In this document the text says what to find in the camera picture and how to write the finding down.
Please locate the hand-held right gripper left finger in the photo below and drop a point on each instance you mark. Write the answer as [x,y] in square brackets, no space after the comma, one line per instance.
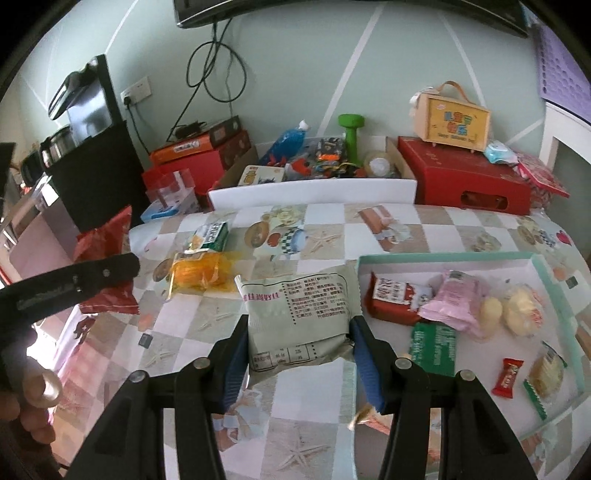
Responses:
[233,369]

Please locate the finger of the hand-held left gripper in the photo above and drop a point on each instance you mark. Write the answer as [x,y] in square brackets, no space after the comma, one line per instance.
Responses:
[108,272]

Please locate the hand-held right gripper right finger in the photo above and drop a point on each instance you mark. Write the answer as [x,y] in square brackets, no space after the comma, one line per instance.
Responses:
[368,374]

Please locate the red crinkled snack packet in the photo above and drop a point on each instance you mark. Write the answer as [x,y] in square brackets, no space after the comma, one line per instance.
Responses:
[104,235]

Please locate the red snack packet white label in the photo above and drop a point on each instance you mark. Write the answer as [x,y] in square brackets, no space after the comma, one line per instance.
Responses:
[392,297]

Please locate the white printed snack packet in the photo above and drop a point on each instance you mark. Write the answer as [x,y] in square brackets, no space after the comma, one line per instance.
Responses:
[295,314]

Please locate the pink snack packet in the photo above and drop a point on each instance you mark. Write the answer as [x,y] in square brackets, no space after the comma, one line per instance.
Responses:
[452,304]

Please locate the teal-edged white tray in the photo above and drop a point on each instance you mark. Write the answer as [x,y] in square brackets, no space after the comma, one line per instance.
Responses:
[480,415]

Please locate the small red candy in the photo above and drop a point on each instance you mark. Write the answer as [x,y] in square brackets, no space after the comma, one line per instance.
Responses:
[508,377]

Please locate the bread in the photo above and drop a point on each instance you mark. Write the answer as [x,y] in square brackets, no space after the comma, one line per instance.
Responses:
[521,309]

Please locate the person's left hand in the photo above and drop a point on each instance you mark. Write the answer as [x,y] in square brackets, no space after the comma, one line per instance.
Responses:
[32,401]

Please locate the mauve cabinet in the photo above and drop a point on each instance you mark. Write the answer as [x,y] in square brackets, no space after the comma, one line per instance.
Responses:
[51,235]

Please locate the green snack packet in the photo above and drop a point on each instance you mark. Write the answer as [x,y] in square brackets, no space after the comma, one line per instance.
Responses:
[434,350]

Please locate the checked printed tablecloth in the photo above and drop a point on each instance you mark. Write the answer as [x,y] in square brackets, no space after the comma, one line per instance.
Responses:
[300,415]

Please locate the yellow translucent snack packet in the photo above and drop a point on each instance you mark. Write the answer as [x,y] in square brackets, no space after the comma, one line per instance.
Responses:
[198,272]

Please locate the black cabinet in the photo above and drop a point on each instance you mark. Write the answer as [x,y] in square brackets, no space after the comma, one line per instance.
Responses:
[97,180]

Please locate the clear container with blue pack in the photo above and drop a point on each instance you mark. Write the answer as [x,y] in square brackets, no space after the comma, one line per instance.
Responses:
[171,198]

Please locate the green and white small box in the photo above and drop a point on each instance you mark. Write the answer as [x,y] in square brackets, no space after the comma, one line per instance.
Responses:
[210,236]

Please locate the black small appliance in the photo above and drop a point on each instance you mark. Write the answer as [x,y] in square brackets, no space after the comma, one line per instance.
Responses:
[31,168]

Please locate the silver rice cooker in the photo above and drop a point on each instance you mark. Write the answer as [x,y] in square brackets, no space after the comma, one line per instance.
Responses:
[57,145]

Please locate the red gift box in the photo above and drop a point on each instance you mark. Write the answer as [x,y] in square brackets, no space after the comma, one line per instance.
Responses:
[205,166]

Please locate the orange flat box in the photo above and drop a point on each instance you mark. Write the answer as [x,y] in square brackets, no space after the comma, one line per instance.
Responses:
[184,148]

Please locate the open cardboard box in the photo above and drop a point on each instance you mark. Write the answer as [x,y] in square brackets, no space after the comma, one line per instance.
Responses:
[231,173]

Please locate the green-edged cracker packet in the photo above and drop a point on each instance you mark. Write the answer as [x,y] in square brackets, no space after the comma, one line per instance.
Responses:
[545,378]

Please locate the white card box yellow label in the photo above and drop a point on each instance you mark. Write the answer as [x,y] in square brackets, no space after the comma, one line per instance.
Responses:
[259,175]

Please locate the dark brown box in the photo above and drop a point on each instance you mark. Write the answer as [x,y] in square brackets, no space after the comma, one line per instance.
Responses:
[226,129]

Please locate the black water dispenser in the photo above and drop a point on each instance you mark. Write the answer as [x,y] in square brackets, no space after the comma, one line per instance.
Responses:
[92,87]

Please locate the white chair back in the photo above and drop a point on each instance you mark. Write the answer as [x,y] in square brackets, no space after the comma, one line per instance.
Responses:
[314,194]

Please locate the red toy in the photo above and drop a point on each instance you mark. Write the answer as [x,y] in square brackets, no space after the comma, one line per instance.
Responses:
[302,167]

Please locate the blue bottle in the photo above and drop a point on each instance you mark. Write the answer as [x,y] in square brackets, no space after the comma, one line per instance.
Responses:
[286,143]

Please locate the colourful snack bag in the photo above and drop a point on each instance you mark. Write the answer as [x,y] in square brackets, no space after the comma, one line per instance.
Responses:
[331,150]

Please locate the green dumbbell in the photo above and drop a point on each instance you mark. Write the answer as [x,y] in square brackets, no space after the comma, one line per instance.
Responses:
[352,136]

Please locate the blue face mask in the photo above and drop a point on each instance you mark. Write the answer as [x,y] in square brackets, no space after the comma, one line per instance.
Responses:
[501,152]

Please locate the red patterned bag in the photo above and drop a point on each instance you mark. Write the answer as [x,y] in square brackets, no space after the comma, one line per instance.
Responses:
[542,180]

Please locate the purple perforated panel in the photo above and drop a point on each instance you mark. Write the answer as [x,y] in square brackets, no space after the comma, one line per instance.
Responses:
[563,74]

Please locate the white wall socket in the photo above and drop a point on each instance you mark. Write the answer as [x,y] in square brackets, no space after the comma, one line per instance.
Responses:
[136,90]

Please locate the white furniture frame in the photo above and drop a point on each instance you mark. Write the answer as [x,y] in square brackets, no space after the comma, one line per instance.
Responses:
[551,138]

